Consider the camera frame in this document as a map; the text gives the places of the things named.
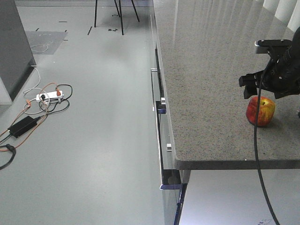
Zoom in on white floor cable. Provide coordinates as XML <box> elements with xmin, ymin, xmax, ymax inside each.
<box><xmin>22</xmin><ymin>65</ymin><xmax>51</xmax><ymax>115</ymax></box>

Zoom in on grey stone kitchen counter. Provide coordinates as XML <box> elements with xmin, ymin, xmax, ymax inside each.
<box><xmin>150</xmin><ymin>0</ymin><xmax>300</xmax><ymax>225</ymax></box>

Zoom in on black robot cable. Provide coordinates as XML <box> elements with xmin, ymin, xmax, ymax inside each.
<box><xmin>254</xmin><ymin>57</ymin><xmax>281</xmax><ymax>225</ymax></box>

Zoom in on chrome drawer handle upper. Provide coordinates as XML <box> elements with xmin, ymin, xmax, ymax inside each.
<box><xmin>150</xmin><ymin>68</ymin><xmax>165</xmax><ymax>105</ymax></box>

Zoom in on black floor cable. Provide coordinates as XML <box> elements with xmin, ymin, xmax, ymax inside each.
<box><xmin>0</xmin><ymin>84</ymin><xmax>73</xmax><ymax>170</ymax></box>

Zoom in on white power strip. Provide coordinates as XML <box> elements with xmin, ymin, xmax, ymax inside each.
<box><xmin>35</xmin><ymin>90</ymin><xmax>64</xmax><ymax>102</ymax></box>

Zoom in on black power adapter brick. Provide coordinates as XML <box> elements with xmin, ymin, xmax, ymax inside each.
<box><xmin>8</xmin><ymin>116</ymin><xmax>41</xmax><ymax>138</ymax></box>

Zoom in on black metal chair legs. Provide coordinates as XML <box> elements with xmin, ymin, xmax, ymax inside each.
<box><xmin>93</xmin><ymin>0</ymin><xmax>140</xmax><ymax>35</ymax></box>

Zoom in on red yellow apple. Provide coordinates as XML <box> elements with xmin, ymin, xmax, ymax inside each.
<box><xmin>246</xmin><ymin>96</ymin><xmax>275</xmax><ymax>127</ymax></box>

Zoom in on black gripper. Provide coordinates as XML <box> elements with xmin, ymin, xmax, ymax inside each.
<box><xmin>238</xmin><ymin>46</ymin><xmax>300</xmax><ymax>99</ymax></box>

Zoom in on grey floor mat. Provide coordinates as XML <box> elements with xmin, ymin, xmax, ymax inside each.
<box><xmin>25</xmin><ymin>31</ymin><xmax>68</xmax><ymax>55</ymax></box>

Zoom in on orange extension cable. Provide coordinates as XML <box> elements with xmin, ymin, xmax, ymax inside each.
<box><xmin>0</xmin><ymin>82</ymin><xmax>62</xmax><ymax>153</ymax></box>

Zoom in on dark grey cabinet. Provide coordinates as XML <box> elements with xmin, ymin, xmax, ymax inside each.
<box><xmin>0</xmin><ymin>0</ymin><xmax>36</xmax><ymax>105</ymax></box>

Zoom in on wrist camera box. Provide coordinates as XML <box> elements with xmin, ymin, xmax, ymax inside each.
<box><xmin>255</xmin><ymin>39</ymin><xmax>292</xmax><ymax>54</ymax></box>

